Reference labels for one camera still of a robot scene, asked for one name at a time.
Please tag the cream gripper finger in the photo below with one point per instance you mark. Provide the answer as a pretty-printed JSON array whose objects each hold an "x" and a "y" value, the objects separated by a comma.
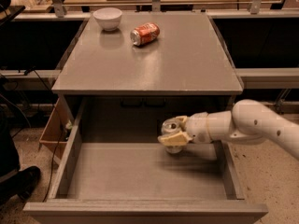
[
  {"x": 182, "y": 119},
  {"x": 178, "y": 139}
]

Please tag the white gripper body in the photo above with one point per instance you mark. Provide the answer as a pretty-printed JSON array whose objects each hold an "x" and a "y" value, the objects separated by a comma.
[{"x": 198, "y": 127}]

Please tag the silver green 7up can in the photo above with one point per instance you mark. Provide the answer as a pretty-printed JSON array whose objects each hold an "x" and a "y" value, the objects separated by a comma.
[{"x": 170, "y": 127}]

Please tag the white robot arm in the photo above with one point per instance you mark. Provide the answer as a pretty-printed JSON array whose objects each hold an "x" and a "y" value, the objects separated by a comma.
[{"x": 248, "y": 121}]

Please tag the grey cabinet counter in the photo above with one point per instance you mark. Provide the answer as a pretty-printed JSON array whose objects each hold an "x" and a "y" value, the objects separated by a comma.
[{"x": 187, "y": 58}]

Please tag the open grey top drawer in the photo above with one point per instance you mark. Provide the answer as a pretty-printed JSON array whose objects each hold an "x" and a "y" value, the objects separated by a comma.
[{"x": 114, "y": 171}]

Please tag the orange soda can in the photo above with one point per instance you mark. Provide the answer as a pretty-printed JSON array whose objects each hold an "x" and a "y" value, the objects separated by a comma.
[{"x": 145, "y": 34}]

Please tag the cardboard box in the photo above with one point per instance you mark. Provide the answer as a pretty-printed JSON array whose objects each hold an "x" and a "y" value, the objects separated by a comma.
[{"x": 56, "y": 132}]

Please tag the white bowl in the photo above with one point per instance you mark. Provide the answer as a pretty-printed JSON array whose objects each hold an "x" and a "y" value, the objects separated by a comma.
[{"x": 108, "y": 18}]

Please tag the black shoe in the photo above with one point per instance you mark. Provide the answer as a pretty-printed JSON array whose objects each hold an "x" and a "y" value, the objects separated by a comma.
[{"x": 22, "y": 184}]

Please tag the metal frame rail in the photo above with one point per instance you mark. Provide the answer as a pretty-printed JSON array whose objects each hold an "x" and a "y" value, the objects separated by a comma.
[{"x": 149, "y": 3}]

